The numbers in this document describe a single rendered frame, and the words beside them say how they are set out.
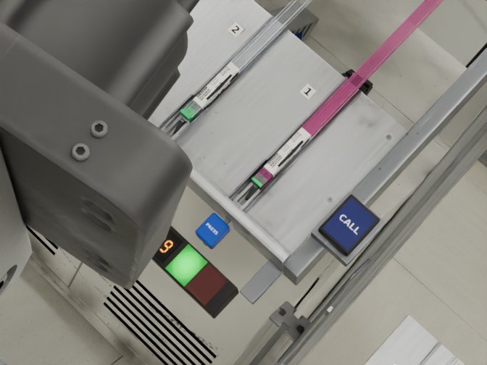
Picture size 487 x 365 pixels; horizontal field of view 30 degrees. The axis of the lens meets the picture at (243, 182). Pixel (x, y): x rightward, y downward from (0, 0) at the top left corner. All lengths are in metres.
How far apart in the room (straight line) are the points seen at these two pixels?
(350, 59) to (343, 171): 0.63
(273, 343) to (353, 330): 1.06
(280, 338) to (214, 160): 0.21
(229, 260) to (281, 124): 0.45
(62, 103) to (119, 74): 0.03
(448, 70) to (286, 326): 0.88
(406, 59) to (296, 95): 0.73
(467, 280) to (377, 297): 0.35
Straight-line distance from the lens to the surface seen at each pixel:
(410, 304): 2.27
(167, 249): 0.98
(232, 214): 0.95
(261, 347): 1.04
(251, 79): 1.02
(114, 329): 1.64
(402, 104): 1.57
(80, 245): 0.22
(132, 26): 0.19
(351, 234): 0.92
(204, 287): 0.97
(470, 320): 2.37
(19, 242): 0.24
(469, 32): 2.91
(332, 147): 0.99
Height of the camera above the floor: 1.31
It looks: 36 degrees down
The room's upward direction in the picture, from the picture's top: 33 degrees clockwise
